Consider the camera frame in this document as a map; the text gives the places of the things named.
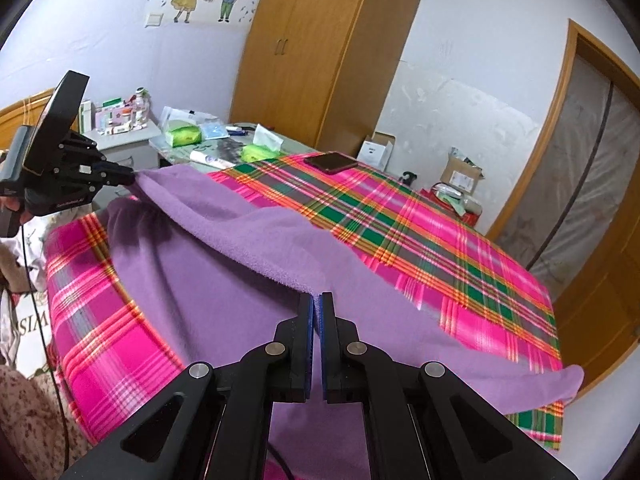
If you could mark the wooden door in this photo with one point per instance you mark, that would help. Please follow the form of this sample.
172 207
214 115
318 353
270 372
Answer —
598 314

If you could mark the white tube package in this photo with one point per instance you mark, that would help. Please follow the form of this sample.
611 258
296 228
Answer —
210 160

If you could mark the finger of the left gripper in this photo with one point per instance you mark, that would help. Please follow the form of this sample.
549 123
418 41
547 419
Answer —
112 174

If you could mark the grey drawer cabinet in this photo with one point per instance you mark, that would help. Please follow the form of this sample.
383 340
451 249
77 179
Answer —
131 149

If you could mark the black smartphone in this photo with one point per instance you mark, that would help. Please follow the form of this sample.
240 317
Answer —
330 162

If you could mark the black spray bottle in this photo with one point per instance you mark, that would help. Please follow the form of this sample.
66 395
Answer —
408 177

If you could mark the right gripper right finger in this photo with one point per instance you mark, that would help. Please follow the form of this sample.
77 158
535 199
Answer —
423 422

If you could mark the wooden wardrobe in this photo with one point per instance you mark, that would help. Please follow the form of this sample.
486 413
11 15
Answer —
318 71

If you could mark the brown cardboard box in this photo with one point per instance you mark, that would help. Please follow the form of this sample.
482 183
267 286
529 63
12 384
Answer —
461 173

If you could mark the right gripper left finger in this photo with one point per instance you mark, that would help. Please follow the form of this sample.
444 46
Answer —
211 422

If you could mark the wooden headboard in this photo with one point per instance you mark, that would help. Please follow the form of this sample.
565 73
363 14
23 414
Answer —
24 112

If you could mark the person's left forearm sleeve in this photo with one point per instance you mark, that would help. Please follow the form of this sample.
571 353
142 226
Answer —
36 433

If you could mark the patterned side table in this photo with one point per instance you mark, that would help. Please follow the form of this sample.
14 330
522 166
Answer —
218 138

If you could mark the white cardboard box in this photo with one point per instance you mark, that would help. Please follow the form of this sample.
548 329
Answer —
376 150

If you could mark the purple fleece garment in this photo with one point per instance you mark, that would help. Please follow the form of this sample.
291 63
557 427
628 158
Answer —
215 274

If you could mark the green tissue pack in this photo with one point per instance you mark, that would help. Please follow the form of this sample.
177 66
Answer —
179 133
265 145

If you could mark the pink plaid bed sheet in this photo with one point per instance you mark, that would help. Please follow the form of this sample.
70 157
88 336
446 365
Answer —
109 360

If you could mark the grey door curtain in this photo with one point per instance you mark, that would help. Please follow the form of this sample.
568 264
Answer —
579 184

